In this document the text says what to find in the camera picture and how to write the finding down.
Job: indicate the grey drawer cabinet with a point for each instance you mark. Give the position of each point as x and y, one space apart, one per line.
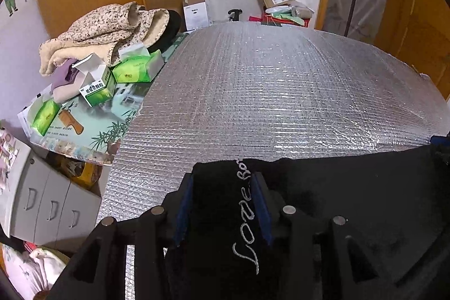
42 194

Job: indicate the green tissue pack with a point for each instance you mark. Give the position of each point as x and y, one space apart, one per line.
137 69
45 115

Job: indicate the wooden door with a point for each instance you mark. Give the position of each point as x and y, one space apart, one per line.
415 22

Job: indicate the black fabric item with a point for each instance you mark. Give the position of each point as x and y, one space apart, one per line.
172 26

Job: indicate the purple cloth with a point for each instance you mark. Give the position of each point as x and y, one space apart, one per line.
65 73

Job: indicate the wooden comb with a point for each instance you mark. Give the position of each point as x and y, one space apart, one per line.
72 122

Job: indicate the pink printed bedding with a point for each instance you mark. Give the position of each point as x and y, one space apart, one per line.
31 268

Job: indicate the white cardboard box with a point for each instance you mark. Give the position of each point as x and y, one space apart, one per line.
197 17

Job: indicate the red plastic crate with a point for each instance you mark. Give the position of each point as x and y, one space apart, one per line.
270 20

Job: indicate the green plastic bag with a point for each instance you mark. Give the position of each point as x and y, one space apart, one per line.
281 12

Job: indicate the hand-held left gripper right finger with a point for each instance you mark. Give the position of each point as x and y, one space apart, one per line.
263 212

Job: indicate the cluster of toiletry bottles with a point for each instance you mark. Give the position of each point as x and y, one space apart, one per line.
7 152

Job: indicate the silver foil bubble mat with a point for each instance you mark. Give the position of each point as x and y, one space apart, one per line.
281 92

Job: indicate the black fleece garment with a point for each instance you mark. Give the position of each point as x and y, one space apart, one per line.
351 187

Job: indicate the grey plastic packet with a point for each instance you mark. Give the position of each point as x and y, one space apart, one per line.
300 10

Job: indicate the pale pink cloth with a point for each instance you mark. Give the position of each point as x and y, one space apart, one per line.
68 92

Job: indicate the yellow bag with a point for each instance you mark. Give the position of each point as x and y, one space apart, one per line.
86 173

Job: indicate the floral fleece blanket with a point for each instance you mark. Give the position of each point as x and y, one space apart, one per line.
98 26

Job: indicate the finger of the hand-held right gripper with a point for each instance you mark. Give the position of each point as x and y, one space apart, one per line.
442 140

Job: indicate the green white medicine box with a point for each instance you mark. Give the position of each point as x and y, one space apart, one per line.
98 92

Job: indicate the small black stand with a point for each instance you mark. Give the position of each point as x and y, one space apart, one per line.
235 14

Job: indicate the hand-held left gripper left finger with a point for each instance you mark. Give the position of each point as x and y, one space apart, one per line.
182 212

